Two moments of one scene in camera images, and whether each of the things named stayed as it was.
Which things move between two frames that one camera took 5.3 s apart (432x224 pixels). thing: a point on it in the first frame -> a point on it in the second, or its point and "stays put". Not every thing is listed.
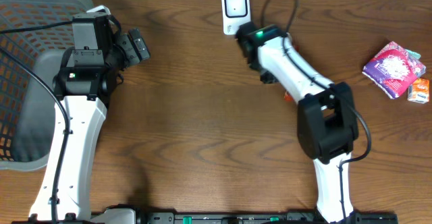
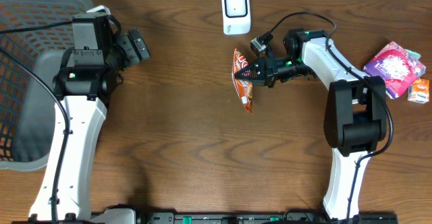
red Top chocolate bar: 288,98 -> 244,87
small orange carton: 418,92 stays put
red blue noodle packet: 393,70 stays put
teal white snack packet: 413,54 stays put
